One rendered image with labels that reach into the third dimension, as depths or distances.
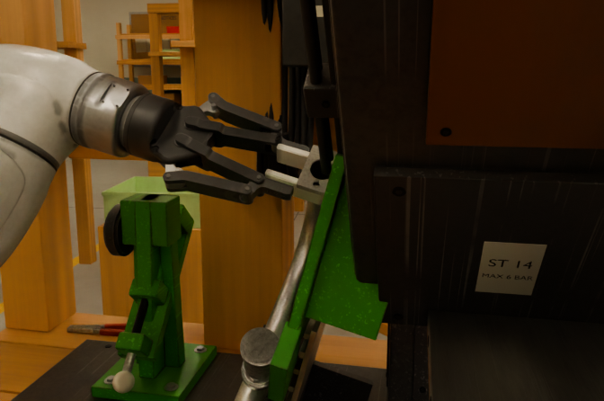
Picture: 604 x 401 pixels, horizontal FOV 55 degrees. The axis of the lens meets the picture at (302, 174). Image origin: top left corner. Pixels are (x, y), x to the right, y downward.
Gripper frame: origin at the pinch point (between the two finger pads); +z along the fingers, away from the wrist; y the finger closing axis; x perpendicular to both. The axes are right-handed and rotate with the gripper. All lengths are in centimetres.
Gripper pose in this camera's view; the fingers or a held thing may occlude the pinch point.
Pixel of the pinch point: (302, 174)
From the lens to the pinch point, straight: 63.9
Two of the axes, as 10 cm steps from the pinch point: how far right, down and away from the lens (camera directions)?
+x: -0.3, 5.3, 8.5
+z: 9.4, 2.9, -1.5
